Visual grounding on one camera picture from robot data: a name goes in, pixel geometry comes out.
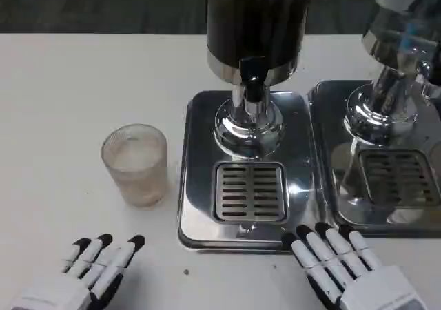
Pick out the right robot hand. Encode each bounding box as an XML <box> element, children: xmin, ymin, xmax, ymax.
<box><xmin>281</xmin><ymin>222</ymin><xmax>431</xmax><ymax>310</ymax></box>

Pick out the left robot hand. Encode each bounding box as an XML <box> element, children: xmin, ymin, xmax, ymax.
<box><xmin>8</xmin><ymin>233</ymin><xmax>146</xmax><ymax>310</ymax></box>

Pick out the clear ribbed glass cup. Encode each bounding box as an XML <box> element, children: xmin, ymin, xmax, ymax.
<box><xmin>101</xmin><ymin>123</ymin><xmax>169</xmax><ymax>208</ymax></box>

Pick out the black dispenser tap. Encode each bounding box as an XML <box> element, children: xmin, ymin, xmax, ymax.
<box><xmin>239</xmin><ymin>57</ymin><xmax>271</xmax><ymax>121</ymax></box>

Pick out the steel drip grid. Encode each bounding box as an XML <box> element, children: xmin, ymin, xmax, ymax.
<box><xmin>358</xmin><ymin>149</ymin><xmax>441</xmax><ymax>207</ymax></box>
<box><xmin>213</xmin><ymin>161</ymin><xmax>289</xmax><ymax>224</ymax></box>

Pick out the clear-tank steel drink dispenser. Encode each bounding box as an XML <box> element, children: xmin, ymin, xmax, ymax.
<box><xmin>306</xmin><ymin>0</ymin><xmax>441</xmax><ymax>238</ymax></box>

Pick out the chrome dispenser tap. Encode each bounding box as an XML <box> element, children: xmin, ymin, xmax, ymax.
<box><xmin>418</xmin><ymin>60</ymin><xmax>441</xmax><ymax>99</ymax></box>

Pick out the dark-tank steel drink dispenser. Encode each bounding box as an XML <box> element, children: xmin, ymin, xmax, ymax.
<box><xmin>177</xmin><ymin>0</ymin><xmax>327</xmax><ymax>256</ymax></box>

